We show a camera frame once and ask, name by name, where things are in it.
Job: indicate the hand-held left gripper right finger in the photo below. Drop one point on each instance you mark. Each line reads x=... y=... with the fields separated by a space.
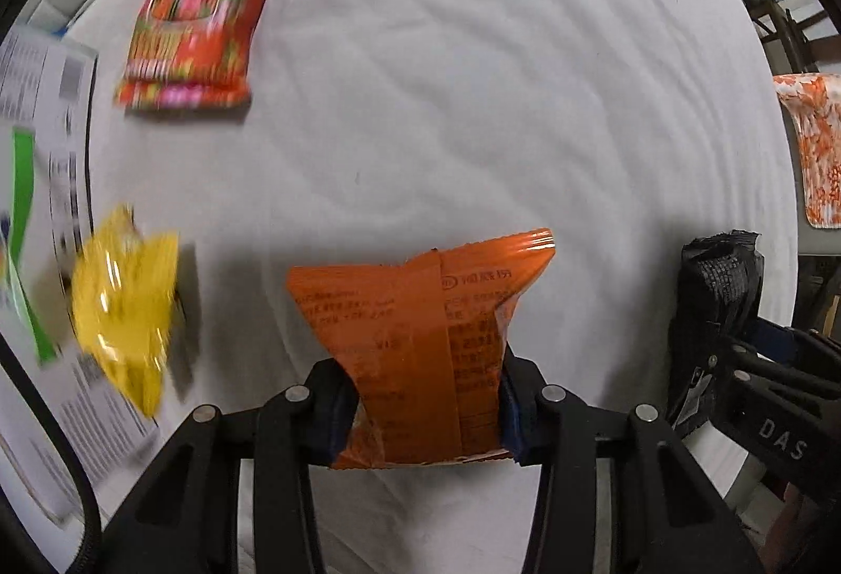
x=516 y=410

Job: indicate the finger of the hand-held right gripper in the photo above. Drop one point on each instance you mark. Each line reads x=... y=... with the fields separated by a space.
x=736 y=380
x=778 y=344

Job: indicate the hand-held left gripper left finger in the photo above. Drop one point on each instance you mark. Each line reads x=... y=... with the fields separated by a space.
x=336 y=410

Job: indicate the black snack packet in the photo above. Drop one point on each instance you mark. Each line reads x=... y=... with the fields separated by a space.
x=719 y=291

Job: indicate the orange snack packet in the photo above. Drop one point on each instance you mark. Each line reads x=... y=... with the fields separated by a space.
x=407 y=344

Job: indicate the person's right forearm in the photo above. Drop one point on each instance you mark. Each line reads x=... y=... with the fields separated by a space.
x=805 y=531

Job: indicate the orange white patterned cloth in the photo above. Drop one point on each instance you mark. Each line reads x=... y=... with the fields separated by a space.
x=818 y=147

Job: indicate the yellow snack packet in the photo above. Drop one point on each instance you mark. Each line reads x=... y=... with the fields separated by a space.
x=125 y=311

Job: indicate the white tablecloth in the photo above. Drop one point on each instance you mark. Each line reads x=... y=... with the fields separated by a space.
x=460 y=120

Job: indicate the dark wooden chair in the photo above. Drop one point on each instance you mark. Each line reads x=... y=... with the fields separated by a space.
x=785 y=35

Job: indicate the white printed box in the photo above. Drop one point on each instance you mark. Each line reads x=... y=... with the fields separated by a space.
x=46 y=166

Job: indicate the red patterned snack packet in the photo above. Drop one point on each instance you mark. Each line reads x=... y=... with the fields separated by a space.
x=197 y=9

